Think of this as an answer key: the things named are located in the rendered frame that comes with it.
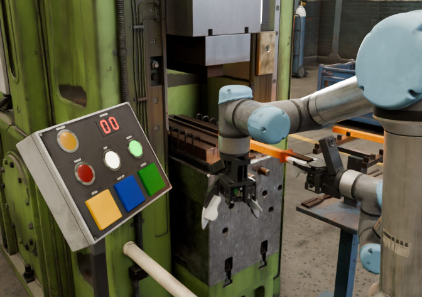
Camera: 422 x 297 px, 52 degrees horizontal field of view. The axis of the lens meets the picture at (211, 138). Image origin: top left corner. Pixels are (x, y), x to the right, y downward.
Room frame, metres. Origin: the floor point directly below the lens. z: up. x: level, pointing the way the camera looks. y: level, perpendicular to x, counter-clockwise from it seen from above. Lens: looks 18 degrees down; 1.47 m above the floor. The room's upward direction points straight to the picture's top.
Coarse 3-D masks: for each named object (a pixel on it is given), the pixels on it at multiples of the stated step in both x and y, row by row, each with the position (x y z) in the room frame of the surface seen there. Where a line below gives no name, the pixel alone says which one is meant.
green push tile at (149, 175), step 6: (144, 168) 1.09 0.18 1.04; (150, 168) 1.11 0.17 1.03; (156, 168) 1.13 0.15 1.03; (138, 174) 1.07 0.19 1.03; (144, 174) 1.08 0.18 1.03; (150, 174) 1.09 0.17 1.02; (156, 174) 1.11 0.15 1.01; (144, 180) 1.06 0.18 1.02; (150, 180) 1.08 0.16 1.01; (156, 180) 1.10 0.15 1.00; (162, 180) 1.12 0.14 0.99; (144, 186) 1.06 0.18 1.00; (150, 186) 1.07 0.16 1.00; (156, 186) 1.09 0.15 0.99; (162, 186) 1.10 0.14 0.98; (150, 192) 1.06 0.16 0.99
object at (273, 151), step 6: (252, 144) 1.39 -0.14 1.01; (258, 144) 1.38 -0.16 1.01; (264, 144) 1.38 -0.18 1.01; (258, 150) 1.37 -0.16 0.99; (264, 150) 1.35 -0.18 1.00; (270, 150) 1.33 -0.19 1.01; (276, 150) 1.32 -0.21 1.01; (282, 150) 1.32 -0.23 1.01; (288, 150) 1.30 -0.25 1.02; (276, 156) 1.31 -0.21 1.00; (282, 156) 1.28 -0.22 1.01; (294, 156) 1.25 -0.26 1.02; (300, 156) 1.24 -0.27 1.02; (306, 156) 1.24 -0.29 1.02; (282, 162) 1.28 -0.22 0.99
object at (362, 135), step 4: (336, 128) 1.85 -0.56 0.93; (340, 128) 1.84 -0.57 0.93; (344, 128) 1.84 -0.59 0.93; (340, 132) 1.83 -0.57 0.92; (344, 132) 1.82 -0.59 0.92; (352, 132) 1.79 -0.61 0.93; (356, 132) 1.78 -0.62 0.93; (360, 132) 1.77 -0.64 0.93; (364, 132) 1.77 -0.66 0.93; (356, 136) 1.78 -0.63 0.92; (360, 136) 1.76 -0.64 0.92; (364, 136) 1.75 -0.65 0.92; (368, 136) 1.74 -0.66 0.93; (372, 136) 1.72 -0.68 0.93; (376, 136) 1.72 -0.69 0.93; (380, 136) 1.72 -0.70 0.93; (372, 140) 1.72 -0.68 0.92; (376, 140) 1.71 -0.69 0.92; (380, 140) 1.70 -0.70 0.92
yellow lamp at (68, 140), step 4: (64, 132) 0.96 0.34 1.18; (68, 132) 0.97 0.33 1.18; (60, 136) 0.94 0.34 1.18; (64, 136) 0.95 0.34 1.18; (68, 136) 0.96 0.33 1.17; (72, 136) 0.97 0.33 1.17; (60, 140) 0.94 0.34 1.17; (64, 140) 0.94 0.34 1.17; (68, 140) 0.95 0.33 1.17; (72, 140) 0.96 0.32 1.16; (64, 144) 0.94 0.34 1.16; (68, 144) 0.95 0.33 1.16; (72, 144) 0.96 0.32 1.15; (68, 148) 0.94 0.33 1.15; (72, 148) 0.95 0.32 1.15
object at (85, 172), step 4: (80, 168) 0.93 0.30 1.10; (84, 168) 0.94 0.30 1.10; (88, 168) 0.95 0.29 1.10; (80, 172) 0.93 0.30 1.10; (84, 172) 0.93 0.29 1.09; (88, 172) 0.94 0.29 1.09; (92, 172) 0.95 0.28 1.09; (80, 176) 0.92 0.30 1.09; (84, 176) 0.93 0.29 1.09; (88, 176) 0.93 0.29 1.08; (92, 176) 0.95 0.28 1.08; (84, 180) 0.92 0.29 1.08; (88, 180) 0.93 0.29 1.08
